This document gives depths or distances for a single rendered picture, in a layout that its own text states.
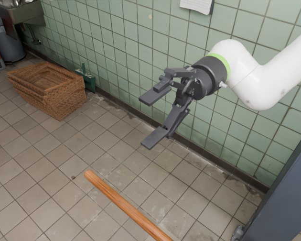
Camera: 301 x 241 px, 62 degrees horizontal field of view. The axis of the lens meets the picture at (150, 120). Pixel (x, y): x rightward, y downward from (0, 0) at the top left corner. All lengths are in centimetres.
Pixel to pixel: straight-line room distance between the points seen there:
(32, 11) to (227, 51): 269
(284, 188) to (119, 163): 147
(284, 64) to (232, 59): 12
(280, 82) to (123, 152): 185
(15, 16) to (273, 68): 275
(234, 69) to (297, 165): 54
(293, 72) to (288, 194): 68
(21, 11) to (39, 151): 147
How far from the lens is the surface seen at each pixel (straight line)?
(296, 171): 116
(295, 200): 129
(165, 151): 239
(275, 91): 74
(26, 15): 318
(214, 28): 170
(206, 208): 213
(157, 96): 50
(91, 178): 85
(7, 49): 391
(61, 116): 278
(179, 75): 54
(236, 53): 73
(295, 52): 73
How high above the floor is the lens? 188
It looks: 45 degrees down
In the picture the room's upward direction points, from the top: straight up
